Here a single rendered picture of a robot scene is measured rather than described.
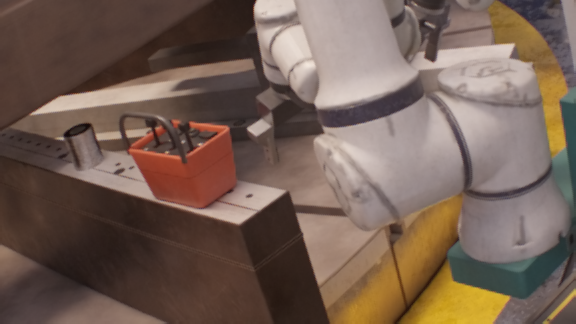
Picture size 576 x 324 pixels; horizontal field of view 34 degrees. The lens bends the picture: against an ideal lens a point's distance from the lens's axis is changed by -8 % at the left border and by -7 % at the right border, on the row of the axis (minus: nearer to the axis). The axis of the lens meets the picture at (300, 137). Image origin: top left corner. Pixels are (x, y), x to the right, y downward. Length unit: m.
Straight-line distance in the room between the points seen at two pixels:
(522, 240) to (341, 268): 0.99
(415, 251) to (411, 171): 1.40
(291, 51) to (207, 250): 0.56
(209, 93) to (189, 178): 1.39
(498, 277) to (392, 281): 1.17
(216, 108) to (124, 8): 0.87
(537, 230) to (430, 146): 0.24
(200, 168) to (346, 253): 0.61
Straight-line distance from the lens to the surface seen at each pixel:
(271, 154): 1.93
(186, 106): 3.42
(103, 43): 2.55
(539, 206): 1.51
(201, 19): 4.19
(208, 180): 2.02
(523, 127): 1.44
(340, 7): 1.34
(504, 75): 1.45
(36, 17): 2.43
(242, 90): 3.31
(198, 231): 2.06
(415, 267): 2.78
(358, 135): 1.36
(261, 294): 2.01
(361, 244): 2.51
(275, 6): 1.73
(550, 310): 2.08
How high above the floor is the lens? 1.54
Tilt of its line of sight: 23 degrees down
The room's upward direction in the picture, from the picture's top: 16 degrees counter-clockwise
